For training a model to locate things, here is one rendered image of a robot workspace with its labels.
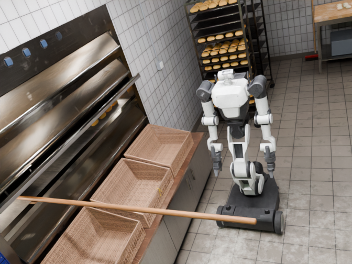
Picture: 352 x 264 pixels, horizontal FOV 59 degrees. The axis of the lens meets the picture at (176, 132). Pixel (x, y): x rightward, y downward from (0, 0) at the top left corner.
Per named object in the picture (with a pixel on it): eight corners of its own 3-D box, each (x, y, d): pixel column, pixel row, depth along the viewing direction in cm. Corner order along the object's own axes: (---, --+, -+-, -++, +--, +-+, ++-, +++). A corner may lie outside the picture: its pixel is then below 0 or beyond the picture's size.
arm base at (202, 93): (200, 90, 266) (201, 78, 259) (215, 94, 262) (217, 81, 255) (195, 99, 255) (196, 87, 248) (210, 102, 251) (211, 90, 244)
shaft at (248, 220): (257, 221, 148) (256, 217, 147) (256, 226, 146) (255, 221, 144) (15, 196, 224) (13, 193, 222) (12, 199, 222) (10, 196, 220)
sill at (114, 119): (0, 241, 193) (-3, 237, 191) (132, 100, 329) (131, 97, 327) (7, 242, 190) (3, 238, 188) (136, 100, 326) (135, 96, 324)
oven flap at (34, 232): (27, 264, 201) (3, 243, 195) (144, 118, 336) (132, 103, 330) (30, 264, 198) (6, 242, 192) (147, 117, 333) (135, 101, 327)
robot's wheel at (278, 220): (278, 220, 288) (276, 205, 278) (284, 221, 286) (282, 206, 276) (276, 238, 273) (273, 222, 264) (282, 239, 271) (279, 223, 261)
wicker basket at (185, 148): (131, 176, 311) (121, 154, 297) (155, 143, 353) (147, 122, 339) (175, 178, 288) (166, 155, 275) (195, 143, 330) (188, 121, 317)
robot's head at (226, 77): (221, 80, 244) (219, 69, 240) (234, 79, 239) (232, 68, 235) (219, 84, 239) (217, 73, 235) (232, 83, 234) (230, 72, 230)
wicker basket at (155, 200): (100, 223, 265) (87, 199, 252) (131, 178, 308) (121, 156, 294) (150, 229, 244) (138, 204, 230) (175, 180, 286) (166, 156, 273)
